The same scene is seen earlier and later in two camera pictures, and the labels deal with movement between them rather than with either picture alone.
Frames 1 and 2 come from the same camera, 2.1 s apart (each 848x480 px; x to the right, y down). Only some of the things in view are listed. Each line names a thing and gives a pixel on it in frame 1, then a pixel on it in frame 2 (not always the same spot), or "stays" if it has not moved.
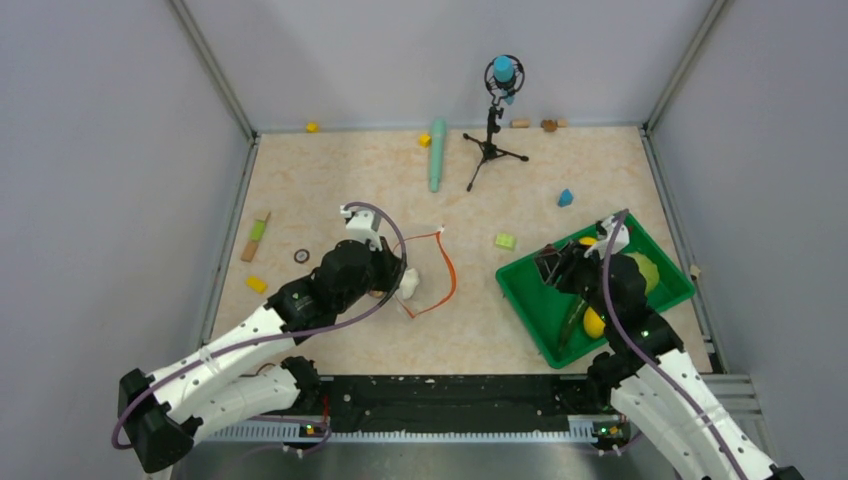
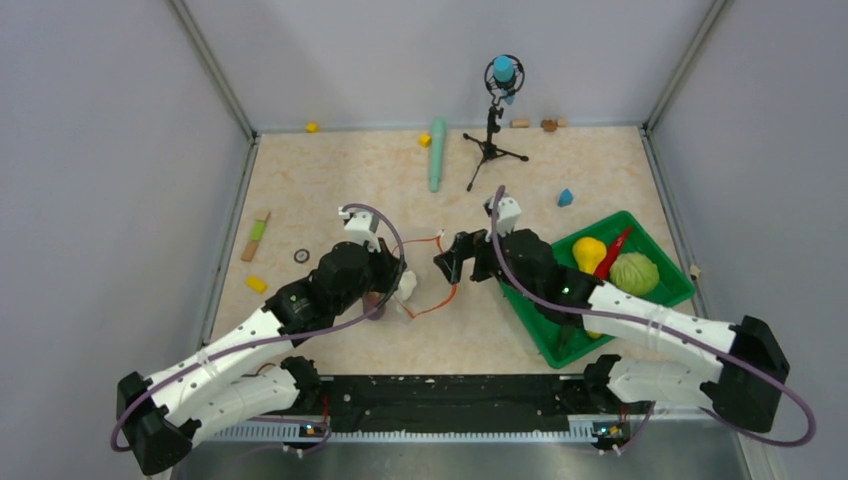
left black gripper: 391,265 stays
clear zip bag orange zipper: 428,256 stays
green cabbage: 648,270 stays
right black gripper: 563,263 → 466,245
